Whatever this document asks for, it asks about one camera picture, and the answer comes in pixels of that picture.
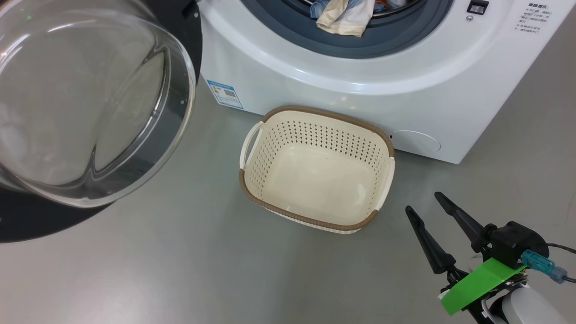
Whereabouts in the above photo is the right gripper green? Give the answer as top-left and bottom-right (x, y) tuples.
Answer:
(405, 192), (527, 315)

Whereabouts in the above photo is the blue garment with beige lining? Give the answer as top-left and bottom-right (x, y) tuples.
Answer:
(310, 0), (375, 37)

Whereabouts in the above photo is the round glass washer door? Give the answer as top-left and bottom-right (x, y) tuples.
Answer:
(0, 0), (203, 243)

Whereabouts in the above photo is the cream perforated laundry basket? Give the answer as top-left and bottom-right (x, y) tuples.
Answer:
(238, 106), (396, 235)

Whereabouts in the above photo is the white front-load washing machine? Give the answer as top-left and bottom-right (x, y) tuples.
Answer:
(198, 0), (576, 165)

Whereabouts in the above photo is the blue energy label sticker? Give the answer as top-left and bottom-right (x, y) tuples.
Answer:
(207, 80), (244, 110)

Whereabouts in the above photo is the right teal cable connector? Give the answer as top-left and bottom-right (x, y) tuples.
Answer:
(522, 251), (568, 284)

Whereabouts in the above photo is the right thin black cable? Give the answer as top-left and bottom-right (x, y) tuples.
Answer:
(547, 243), (576, 284)

